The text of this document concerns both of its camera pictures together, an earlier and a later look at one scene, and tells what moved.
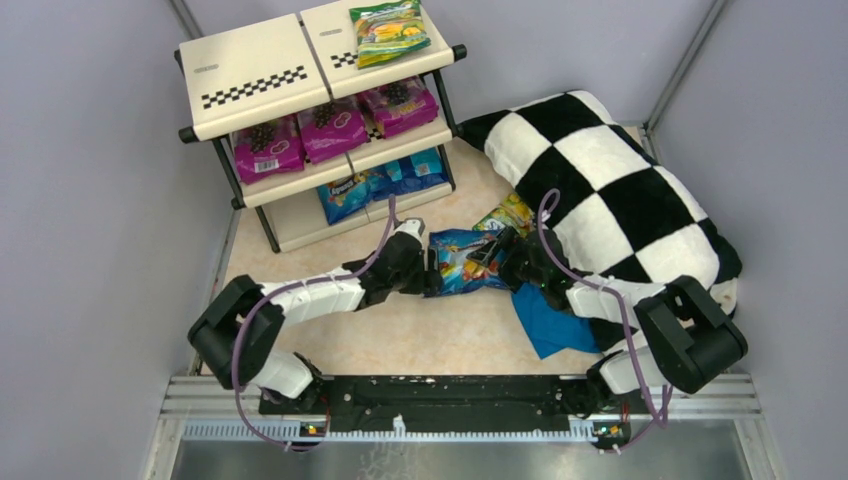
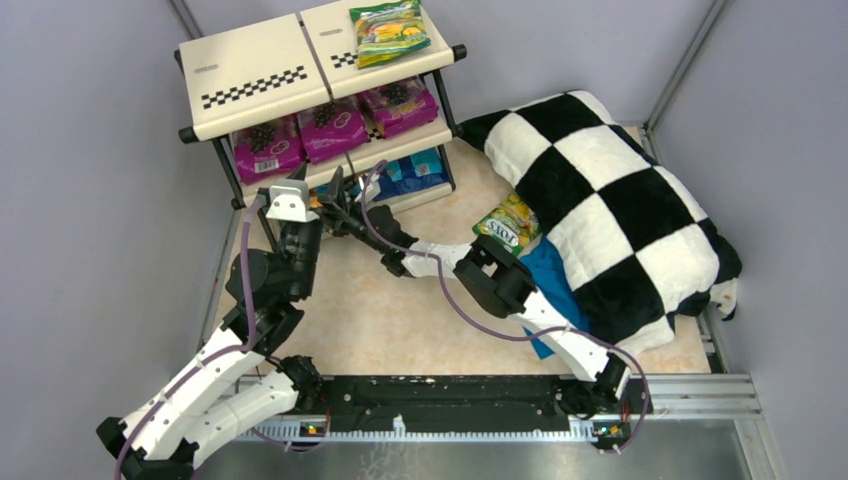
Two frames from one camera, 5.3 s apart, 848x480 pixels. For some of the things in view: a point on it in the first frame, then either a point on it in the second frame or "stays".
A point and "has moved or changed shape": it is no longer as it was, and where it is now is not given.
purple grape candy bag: [401, 105] stays
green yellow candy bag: [387, 31] stays
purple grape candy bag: [269, 148] stays
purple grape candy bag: [333, 129] stays
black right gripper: [506, 248] to [337, 208]
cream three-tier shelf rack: [316, 142] stays
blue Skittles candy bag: [460, 272] has moved or changed shape
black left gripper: [429, 268] to [298, 225]
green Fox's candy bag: [511, 212] stays
